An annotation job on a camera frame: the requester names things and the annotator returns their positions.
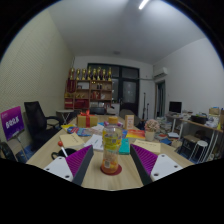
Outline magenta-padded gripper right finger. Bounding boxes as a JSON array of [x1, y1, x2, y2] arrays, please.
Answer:
[[129, 143, 184, 186]]

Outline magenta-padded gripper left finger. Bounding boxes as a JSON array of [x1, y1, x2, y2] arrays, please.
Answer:
[[43, 144, 95, 187]]

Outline orange-capped yellow-label drink bottle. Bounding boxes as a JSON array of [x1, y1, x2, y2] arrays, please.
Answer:
[[100, 115, 124, 175]]

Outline red-tipped stir stick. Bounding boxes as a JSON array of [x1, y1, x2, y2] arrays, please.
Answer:
[[57, 140, 69, 158]]

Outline yellow envelope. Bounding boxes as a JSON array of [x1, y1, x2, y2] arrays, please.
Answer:
[[132, 139, 162, 155]]

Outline thick yellow notepad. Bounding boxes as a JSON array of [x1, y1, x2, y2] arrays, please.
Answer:
[[59, 132, 86, 151]]

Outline pink flowers in white pot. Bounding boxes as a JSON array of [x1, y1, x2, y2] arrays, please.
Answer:
[[144, 118, 161, 142]]

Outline blue patterned book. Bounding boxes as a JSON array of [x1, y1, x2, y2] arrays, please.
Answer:
[[66, 125, 101, 137]]

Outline white round stool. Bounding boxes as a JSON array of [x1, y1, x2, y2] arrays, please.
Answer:
[[194, 140, 209, 160]]

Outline orange colourful book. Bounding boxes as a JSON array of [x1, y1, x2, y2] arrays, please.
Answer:
[[125, 129, 146, 140]]

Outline white paper booklet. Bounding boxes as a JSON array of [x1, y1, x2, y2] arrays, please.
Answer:
[[84, 133, 105, 152]]

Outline teal book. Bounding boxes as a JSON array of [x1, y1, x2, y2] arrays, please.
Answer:
[[118, 137, 131, 155]]

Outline flat round red coaster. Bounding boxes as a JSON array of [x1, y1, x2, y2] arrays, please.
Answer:
[[100, 163, 123, 177]]

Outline black office chair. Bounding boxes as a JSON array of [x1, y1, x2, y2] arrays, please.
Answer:
[[23, 100, 64, 151]]

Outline yellow gift box red ribbon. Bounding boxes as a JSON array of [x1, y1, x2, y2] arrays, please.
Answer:
[[76, 110, 99, 128]]

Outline wooden side desk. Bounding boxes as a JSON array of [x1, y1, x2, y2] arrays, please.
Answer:
[[165, 113, 224, 161]]

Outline black mesh chair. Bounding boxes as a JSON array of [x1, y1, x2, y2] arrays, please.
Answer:
[[0, 141, 17, 163]]

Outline small round side table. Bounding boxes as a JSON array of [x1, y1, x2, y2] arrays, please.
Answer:
[[55, 109, 75, 124]]

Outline small tan carton box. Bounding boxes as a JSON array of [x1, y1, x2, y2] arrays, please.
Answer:
[[123, 114, 135, 130]]

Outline computer monitor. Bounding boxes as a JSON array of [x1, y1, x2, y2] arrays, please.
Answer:
[[168, 101, 183, 114]]

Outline black tripod stand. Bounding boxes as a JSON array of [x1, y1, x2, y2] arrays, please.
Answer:
[[142, 92, 151, 122]]

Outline purple sign board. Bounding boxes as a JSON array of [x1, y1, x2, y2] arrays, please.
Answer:
[[0, 105, 26, 142]]

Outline wooden shelf unit with trophies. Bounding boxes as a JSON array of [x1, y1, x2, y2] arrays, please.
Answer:
[[63, 67, 114, 110]]

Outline dark framed glass door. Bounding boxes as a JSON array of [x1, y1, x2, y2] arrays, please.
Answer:
[[87, 63, 140, 116]]

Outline ceiling tube light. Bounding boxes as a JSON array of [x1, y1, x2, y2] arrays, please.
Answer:
[[138, 0, 151, 10]]

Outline white wall air conditioner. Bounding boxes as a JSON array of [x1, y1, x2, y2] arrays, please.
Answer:
[[153, 67, 169, 80]]

